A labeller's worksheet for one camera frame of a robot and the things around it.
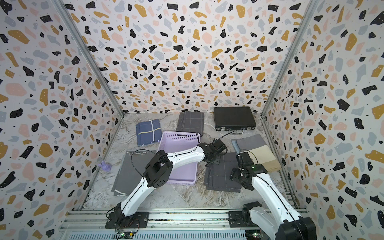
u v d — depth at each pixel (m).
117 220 0.63
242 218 0.73
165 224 0.73
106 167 0.88
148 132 1.10
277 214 0.42
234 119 1.24
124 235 0.70
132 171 0.57
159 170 0.56
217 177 0.88
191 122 1.16
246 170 0.58
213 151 0.75
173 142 1.03
